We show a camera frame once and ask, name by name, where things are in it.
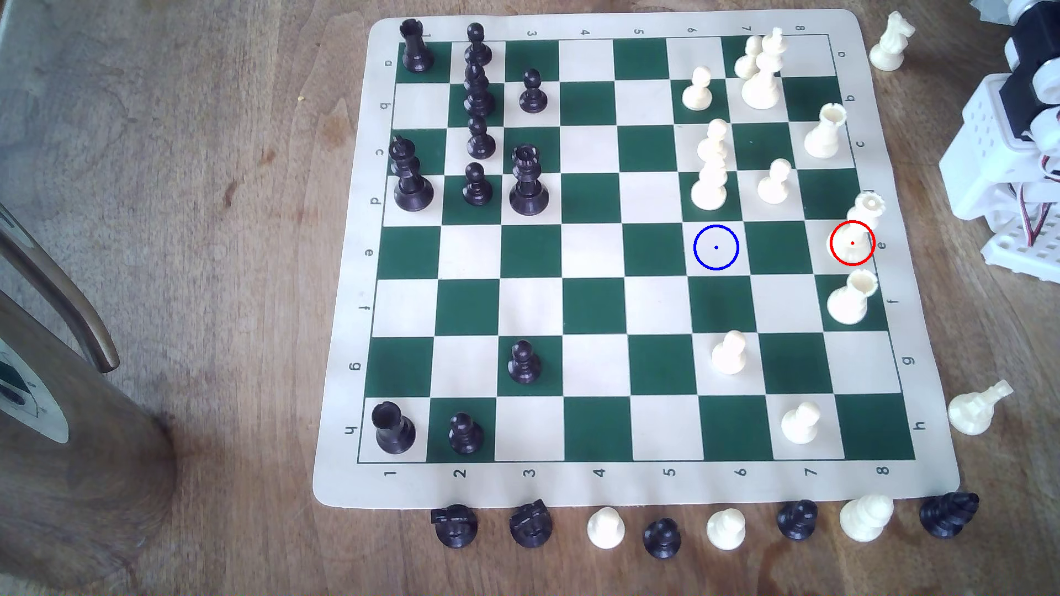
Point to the green and white chess mat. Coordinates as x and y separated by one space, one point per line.
592 248

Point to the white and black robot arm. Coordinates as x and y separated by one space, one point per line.
990 157

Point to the white chess pawn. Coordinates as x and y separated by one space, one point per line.
729 356
697 93
712 142
799 426
726 531
773 186
747 59
605 530

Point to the curved brown chair bar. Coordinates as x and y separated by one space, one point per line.
66 294

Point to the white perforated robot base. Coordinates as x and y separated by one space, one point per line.
1023 252

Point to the large ribbed black chess piece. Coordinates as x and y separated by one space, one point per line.
948 513

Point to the pale round disc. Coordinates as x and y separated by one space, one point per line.
37 414

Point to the black chess king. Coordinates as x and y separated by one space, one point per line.
412 186

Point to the white chess queen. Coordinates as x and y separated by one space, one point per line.
858 240

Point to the black chess pawn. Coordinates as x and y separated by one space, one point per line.
524 366
477 188
477 45
532 95
466 436
481 141
662 540

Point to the white chess king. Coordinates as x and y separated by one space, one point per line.
762 83

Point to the white chess rook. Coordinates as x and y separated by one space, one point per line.
849 302
824 137

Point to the black chess rook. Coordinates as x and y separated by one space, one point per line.
393 430
415 50

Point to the black chess knight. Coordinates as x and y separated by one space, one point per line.
531 525
455 526

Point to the black pawn column two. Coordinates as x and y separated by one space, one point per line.
479 93

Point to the white chess knight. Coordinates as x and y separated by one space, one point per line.
889 48

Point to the black chess queen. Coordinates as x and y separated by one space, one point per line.
528 190

